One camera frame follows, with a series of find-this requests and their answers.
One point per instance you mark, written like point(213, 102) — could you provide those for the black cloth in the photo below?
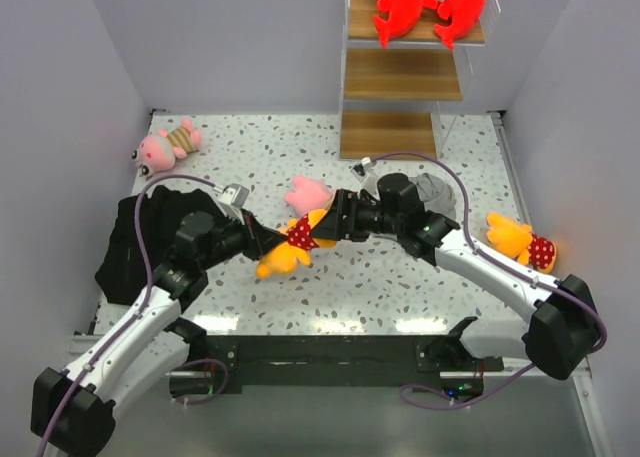
point(122, 275)

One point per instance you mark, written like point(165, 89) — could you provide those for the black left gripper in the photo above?
point(259, 240)

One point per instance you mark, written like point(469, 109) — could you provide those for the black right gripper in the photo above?
point(335, 226)

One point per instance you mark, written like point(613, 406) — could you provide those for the grey cloth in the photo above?
point(436, 195)

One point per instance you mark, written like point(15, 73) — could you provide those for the white wire wooden shelf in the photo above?
point(391, 99)

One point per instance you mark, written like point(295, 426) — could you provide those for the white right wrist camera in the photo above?
point(364, 172)

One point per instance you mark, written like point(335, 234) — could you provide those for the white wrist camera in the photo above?
point(364, 172)
point(230, 199)

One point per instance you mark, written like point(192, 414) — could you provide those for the pink plush far left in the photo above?
point(159, 151)

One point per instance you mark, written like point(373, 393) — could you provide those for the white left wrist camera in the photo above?
point(230, 199)

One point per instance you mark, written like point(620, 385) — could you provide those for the yellow plush polka dot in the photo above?
point(519, 242)
point(297, 247)

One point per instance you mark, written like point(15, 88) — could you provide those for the pink plush striped centre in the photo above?
point(308, 195)

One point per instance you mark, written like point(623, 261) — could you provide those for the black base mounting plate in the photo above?
point(334, 361)

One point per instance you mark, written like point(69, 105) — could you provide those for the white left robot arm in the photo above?
point(77, 408)

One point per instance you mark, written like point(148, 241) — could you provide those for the red shark plush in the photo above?
point(398, 17)
point(461, 15)

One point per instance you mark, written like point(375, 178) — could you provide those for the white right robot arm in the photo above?
point(559, 324)

